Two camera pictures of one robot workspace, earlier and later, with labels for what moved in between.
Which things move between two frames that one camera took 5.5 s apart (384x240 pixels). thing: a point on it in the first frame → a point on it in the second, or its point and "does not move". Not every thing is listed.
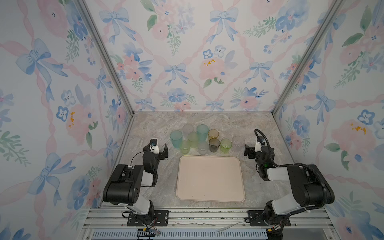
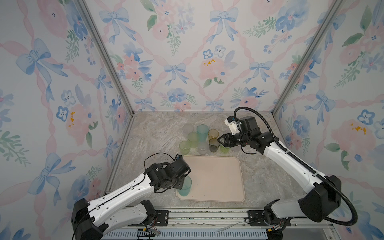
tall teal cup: (202, 130) does not move
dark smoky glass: (214, 145) does not move
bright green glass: (225, 144) does not move
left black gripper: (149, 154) → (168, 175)
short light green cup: (185, 146) does not move
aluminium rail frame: (110, 223) does not move
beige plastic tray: (210, 178) does not move
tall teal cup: (176, 138) → (186, 186)
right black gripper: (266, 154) → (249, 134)
